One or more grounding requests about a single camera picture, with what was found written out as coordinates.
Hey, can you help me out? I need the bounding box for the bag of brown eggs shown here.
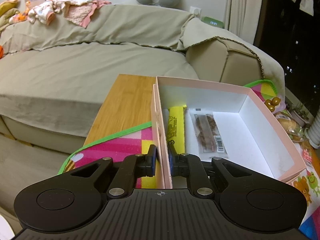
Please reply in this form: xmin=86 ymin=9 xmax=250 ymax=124
xmin=264 ymin=97 xmax=281 ymax=112

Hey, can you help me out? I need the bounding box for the yellow stuffed toy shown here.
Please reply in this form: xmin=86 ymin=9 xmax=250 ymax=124
xmin=0 ymin=0 xmax=19 ymax=27

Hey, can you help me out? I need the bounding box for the packaged sliced bread loaf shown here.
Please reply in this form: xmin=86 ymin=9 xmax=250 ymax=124
xmin=276 ymin=115 xmax=304 ymax=142

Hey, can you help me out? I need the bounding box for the orange toy ball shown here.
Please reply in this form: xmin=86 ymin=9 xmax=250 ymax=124
xmin=0 ymin=46 xmax=4 ymax=59

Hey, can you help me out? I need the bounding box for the pink baby clothes pile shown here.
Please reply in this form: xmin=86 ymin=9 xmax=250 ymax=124
xmin=8 ymin=0 xmax=111 ymax=28

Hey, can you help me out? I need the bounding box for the white corrugated hose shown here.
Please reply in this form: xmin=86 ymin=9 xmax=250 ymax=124
xmin=303 ymin=112 xmax=320 ymax=149

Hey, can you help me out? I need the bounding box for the white wall socket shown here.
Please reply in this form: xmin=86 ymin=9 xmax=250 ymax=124
xmin=189 ymin=6 xmax=201 ymax=17

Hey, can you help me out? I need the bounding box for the beige curtain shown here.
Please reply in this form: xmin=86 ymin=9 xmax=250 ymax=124
xmin=225 ymin=0 xmax=262 ymax=44

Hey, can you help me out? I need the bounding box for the green digital clock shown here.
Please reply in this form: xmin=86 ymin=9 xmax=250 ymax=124
xmin=201 ymin=16 xmax=224 ymax=28

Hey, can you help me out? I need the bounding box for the pink cardboard gift box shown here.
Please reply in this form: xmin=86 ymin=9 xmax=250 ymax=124
xmin=151 ymin=76 xmax=306 ymax=189

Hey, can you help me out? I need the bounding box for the colourful cartoon play mat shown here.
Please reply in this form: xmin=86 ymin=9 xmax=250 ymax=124
xmin=57 ymin=79 xmax=320 ymax=240

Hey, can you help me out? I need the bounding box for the beige sofa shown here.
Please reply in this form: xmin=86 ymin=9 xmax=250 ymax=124
xmin=1 ymin=35 xmax=266 ymax=233

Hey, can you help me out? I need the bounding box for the white flower pot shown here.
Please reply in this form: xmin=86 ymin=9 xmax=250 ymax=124
xmin=290 ymin=110 xmax=310 ymax=127

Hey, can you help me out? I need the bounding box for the yellow snack bar packet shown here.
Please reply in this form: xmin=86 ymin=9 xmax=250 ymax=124
xmin=167 ymin=105 xmax=187 ymax=154

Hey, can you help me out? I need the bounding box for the bamboo wooden table board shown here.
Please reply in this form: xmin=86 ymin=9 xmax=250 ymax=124
xmin=84 ymin=74 xmax=156 ymax=146

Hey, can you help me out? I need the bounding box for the red white snack packet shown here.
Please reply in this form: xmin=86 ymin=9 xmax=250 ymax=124
xmin=300 ymin=140 xmax=314 ymax=167

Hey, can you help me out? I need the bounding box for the clear packet brown snack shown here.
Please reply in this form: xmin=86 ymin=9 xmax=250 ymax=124
xmin=185 ymin=108 xmax=228 ymax=161

